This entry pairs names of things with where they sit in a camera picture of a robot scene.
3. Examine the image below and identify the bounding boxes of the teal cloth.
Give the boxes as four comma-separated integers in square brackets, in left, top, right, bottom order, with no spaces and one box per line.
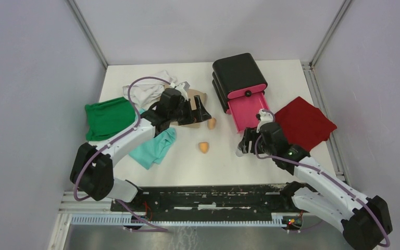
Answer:
[129,127,177,170]

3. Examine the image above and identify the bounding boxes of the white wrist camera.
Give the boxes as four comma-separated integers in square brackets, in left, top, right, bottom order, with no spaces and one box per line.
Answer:
[170,81,190,99]
[258,109,275,127]

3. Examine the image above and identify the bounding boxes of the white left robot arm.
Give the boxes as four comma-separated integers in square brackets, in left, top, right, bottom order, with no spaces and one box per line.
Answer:
[70,89,212,212]

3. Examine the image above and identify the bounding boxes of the peach gourd makeup sponge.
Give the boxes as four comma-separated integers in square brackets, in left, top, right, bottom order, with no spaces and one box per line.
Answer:
[207,117,217,130]

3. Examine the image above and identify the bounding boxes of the red cloth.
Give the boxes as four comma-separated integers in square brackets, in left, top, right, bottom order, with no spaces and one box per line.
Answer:
[275,97,337,152]

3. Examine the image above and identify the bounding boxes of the beige folded cloth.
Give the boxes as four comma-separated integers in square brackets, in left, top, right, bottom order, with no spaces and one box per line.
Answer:
[181,89,207,129]

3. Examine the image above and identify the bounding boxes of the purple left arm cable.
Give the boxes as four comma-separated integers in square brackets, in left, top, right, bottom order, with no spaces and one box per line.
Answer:
[73,76,177,233]

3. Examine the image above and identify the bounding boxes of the black pink drawer organizer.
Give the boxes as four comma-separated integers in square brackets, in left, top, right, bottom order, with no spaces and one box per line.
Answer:
[212,53,268,115]

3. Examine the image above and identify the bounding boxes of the green cloth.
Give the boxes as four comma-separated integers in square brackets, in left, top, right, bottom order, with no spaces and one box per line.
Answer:
[84,97,136,141]

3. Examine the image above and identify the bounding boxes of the small clear black-capped bottle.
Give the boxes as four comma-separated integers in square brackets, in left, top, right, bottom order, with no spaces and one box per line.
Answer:
[235,148,244,157]

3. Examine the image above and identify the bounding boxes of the white crumpled cloth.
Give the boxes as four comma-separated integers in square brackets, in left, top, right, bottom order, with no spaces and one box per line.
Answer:
[122,79,168,109]

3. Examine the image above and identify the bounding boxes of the orange teardrop makeup sponge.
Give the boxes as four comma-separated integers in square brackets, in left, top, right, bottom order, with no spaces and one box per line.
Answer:
[198,142,209,154]

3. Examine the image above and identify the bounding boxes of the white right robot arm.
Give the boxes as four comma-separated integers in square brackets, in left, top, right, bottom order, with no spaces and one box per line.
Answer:
[237,122,393,249]

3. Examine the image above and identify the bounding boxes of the pink top drawer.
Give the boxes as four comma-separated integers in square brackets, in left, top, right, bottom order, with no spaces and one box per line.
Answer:
[227,83,268,99]

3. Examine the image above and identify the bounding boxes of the white slotted cable duct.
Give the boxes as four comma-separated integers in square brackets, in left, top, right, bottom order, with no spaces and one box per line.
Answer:
[70,214,290,228]

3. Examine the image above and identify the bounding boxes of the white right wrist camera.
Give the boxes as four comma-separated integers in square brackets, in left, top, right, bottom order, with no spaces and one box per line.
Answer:
[258,109,275,127]

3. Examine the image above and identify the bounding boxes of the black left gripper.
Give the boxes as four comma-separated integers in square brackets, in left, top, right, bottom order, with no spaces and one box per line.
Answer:
[169,96,211,126]

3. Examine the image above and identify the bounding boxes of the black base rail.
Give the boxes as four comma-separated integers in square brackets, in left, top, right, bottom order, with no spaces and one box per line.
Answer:
[110,184,302,222]

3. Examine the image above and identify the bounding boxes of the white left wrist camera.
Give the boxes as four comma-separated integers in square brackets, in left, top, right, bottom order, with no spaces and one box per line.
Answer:
[170,81,190,99]

